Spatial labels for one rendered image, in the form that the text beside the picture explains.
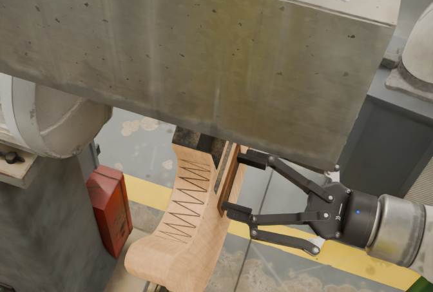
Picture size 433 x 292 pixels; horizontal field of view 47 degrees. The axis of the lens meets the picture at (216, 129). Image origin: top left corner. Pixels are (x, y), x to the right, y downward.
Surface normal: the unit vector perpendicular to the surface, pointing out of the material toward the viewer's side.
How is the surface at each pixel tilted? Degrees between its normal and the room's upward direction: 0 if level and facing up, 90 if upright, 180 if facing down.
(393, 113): 90
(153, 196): 0
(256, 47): 90
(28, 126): 82
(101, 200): 0
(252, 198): 0
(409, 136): 90
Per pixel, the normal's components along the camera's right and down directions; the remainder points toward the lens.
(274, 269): 0.06, -0.61
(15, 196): 0.95, 0.29
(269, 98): -0.32, 0.74
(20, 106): -0.28, 0.49
